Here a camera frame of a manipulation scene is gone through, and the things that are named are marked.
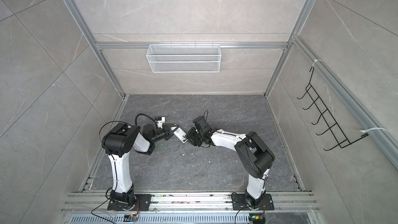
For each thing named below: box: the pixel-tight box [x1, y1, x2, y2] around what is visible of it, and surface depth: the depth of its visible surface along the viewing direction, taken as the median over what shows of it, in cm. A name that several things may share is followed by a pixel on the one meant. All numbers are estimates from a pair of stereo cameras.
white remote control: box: [173, 126, 189, 144], surface depth 94 cm
